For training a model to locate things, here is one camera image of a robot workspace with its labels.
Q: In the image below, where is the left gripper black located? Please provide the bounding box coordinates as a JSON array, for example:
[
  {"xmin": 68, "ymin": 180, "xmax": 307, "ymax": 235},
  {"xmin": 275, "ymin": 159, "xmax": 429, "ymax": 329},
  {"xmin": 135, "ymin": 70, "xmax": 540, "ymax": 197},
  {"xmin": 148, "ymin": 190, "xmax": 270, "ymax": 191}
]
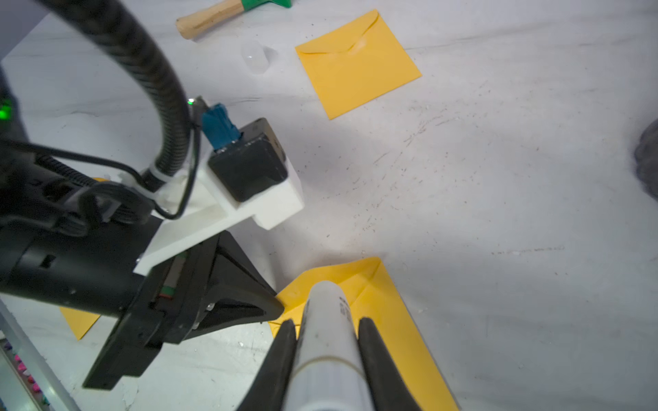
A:
[{"xmin": 83, "ymin": 231, "xmax": 284, "ymax": 390}]

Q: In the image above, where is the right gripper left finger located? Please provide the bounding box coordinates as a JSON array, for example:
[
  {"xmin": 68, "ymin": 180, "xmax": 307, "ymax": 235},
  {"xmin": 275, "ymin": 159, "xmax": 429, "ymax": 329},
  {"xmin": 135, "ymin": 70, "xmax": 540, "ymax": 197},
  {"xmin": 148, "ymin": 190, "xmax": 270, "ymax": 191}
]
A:
[{"xmin": 236, "ymin": 320, "xmax": 297, "ymax": 411}]

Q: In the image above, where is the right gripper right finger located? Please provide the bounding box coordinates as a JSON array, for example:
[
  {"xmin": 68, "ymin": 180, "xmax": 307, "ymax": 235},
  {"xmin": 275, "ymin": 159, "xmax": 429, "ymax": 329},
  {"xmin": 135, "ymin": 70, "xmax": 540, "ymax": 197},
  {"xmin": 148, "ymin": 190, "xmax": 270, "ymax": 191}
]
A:
[{"xmin": 358, "ymin": 317, "xmax": 421, "ymax": 411}]

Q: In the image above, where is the white glue stick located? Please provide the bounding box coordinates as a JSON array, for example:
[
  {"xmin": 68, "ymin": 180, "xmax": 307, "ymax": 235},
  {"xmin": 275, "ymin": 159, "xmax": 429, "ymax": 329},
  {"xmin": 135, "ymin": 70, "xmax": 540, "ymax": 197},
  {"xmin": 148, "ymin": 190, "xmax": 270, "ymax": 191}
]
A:
[{"xmin": 282, "ymin": 281, "xmax": 375, "ymax": 410}]

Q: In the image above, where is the yellow envelope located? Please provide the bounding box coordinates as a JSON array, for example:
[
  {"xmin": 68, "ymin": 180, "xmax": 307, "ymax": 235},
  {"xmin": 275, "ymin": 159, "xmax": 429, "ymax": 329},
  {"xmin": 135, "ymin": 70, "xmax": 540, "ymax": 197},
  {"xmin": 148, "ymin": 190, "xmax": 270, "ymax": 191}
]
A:
[
  {"xmin": 269, "ymin": 257, "xmax": 459, "ymax": 410},
  {"xmin": 296, "ymin": 10, "xmax": 422, "ymax": 120},
  {"xmin": 59, "ymin": 308, "xmax": 101, "ymax": 341}
]

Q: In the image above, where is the white glue stick cap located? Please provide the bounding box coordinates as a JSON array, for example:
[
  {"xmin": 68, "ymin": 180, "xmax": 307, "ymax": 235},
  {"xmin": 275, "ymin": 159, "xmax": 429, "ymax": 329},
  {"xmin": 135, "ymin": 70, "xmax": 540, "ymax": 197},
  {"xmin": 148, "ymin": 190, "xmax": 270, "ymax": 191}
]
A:
[{"xmin": 241, "ymin": 40, "xmax": 270, "ymax": 75}]

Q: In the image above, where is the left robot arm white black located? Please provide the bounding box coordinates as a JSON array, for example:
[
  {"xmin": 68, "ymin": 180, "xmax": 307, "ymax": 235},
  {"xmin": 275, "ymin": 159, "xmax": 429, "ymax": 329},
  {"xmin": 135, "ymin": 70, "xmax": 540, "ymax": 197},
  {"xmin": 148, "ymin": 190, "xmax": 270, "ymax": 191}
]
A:
[{"xmin": 1, "ymin": 1, "xmax": 289, "ymax": 390}]

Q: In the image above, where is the dark purple vase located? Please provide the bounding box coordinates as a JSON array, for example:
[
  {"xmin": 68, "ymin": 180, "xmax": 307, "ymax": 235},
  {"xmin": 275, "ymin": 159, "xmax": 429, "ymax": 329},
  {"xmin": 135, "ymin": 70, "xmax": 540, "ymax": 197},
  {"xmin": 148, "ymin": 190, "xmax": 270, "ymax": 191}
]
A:
[{"xmin": 634, "ymin": 119, "xmax": 658, "ymax": 200}]

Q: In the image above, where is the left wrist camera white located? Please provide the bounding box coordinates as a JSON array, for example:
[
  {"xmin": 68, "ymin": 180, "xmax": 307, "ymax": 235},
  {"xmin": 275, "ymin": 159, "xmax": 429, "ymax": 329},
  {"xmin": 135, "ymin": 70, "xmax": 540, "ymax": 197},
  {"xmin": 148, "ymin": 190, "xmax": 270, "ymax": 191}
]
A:
[{"xmin": 135, "ymin": 98, "xmax": 304, "ymax": 275}]

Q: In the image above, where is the green toy rake wooden handle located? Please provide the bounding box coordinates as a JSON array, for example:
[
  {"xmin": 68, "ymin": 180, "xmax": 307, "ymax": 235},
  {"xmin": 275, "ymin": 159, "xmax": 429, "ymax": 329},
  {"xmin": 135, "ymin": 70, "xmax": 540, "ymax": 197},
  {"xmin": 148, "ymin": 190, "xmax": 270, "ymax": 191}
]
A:
[{"xmin": 175, "ymin": 0, "xmax": 294, "ymax": 41}]

